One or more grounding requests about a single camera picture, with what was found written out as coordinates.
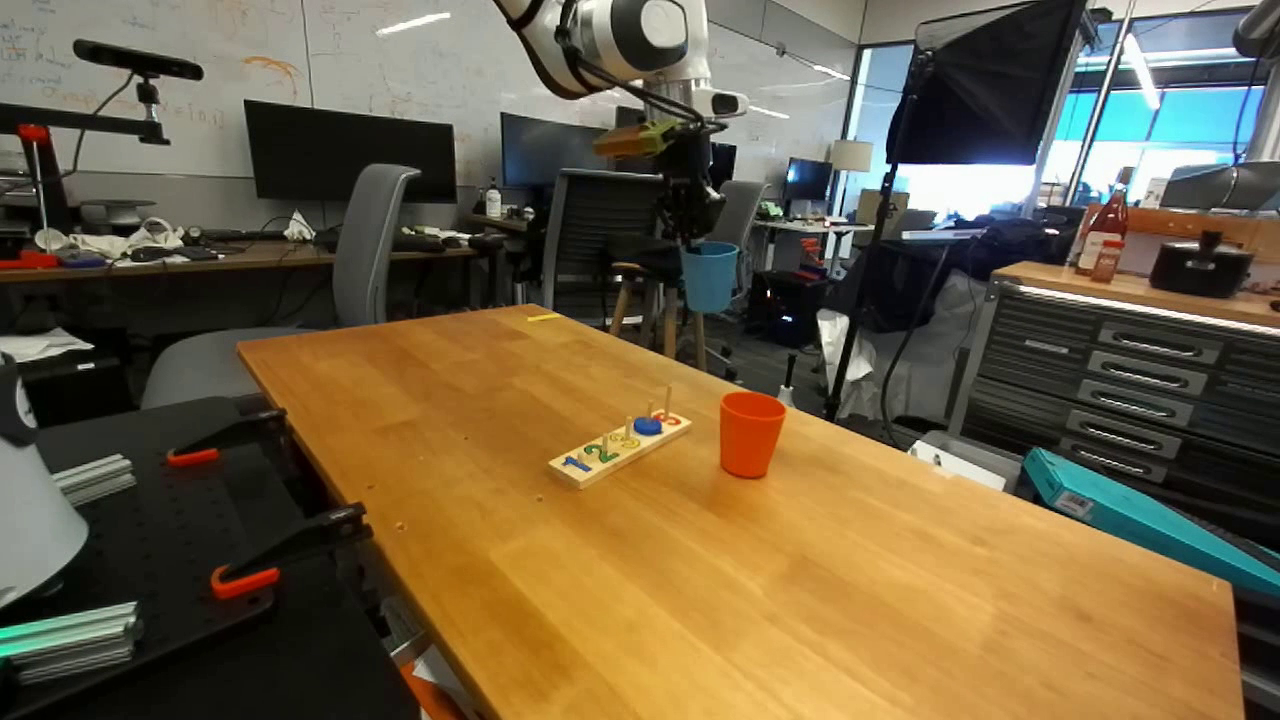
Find white table lamp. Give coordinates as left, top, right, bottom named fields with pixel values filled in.
left=818, top=137, right=881, bottom=219

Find blue screen monitor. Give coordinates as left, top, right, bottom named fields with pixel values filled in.
left=494, top=107, right=619, bottom=194

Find black bar camera on stand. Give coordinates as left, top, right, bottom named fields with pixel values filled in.
left=67, top=37, right=208, bottom=126

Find large black monitor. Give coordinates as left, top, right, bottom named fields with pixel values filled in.
left=239, top=96, right=460, bottom=208

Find red bottle with label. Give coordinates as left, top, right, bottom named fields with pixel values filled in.
left=1073, top=183, right=1133, bottom=284

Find white box on floor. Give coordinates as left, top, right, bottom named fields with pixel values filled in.
left=906, top=427, right=1023, bottom=496

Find black light stand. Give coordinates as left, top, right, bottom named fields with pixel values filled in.
left=818, top=158, right=905, bottom=426

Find grey mesh office chair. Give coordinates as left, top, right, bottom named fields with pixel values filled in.
left=713, top=177, right=768, bottom=292

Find green orange wrist camera mount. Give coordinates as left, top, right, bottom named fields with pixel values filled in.
left=589, top=117, right=687, bottom=170

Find blue plastic cup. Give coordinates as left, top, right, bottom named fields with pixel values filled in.
left=674, top=238, right=742, bottom=321

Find wooden number puzzle board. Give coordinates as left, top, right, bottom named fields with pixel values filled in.
left=545, top=406, right=695, bottom=494

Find black pot with lid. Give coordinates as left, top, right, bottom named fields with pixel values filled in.
left=1146, top=230, right=1256, bottom=302

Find black softbox light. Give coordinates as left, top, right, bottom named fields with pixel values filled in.
left=882, top=0, right=1091, bottom=170

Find black base board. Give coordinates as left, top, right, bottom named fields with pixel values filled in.
left=0, top=392, right=424, bottom=720

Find short aluminium extrusion bars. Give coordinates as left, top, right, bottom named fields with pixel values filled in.
left=47, top=450, right=141, bottom=508

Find grey drawer cabinet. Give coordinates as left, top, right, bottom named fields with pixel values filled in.
left=946, top=256, right=1280, bottom=536

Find stacked aluminium extrusion bars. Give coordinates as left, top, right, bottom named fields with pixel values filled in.
left=0, top=598, right=145, bottom=687

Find orange plastic cup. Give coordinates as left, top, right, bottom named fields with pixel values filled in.
left=715, top=389, right=790, bottom=483

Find white lamp shade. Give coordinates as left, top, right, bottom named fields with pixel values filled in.
left=0, top=437, right=90, bottom=611

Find wooden stool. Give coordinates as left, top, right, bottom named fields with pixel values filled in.
left=604, top=243, right=718, bottom=371

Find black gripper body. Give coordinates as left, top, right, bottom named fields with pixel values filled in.
left=654, top=119, right=727, bottom=214

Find black clamp with orange handle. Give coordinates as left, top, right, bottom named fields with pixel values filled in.
left=205, top=501, right=373, bottom=605
left=159, top=406, right=293, bottom=471

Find teal plastic case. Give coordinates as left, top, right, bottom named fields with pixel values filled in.
left=1021, top=444, right=1280, bottom=609

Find long wooden office desk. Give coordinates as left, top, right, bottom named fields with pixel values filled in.
left=0, top=230, right=482, bottom=338

